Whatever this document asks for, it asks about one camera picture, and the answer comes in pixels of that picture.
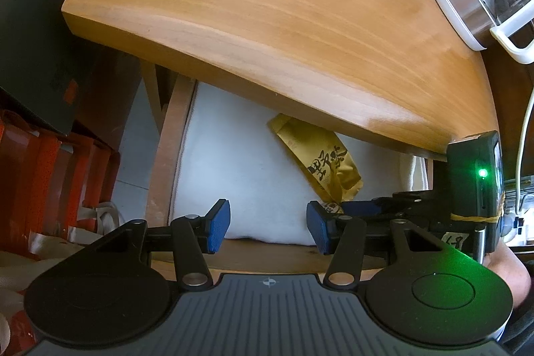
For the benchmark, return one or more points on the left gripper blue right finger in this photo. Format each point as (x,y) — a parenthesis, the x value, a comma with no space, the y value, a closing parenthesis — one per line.
(323,227)

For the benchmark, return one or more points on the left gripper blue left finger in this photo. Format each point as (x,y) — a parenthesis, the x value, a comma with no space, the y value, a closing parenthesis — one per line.
(215,226)

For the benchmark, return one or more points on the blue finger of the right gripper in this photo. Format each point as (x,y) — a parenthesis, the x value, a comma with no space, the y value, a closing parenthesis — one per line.
(361,208)

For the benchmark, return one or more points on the gold foil tea packet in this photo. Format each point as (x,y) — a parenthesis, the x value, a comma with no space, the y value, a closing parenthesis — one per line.
(322,157)

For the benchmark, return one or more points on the person's right hand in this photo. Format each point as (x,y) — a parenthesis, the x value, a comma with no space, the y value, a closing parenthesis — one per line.
(508,267)

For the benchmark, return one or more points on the red gift bags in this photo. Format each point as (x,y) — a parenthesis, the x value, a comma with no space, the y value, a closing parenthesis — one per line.
(45,177)

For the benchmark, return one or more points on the wooden nightstand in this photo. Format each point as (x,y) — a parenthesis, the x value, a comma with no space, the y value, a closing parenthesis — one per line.
(391,72)

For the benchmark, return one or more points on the black paper gift bag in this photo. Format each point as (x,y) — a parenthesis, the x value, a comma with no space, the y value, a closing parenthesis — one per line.
(54,79)

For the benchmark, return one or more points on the beige ribbon handles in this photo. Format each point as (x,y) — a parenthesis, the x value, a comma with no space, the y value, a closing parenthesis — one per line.
(51,246)

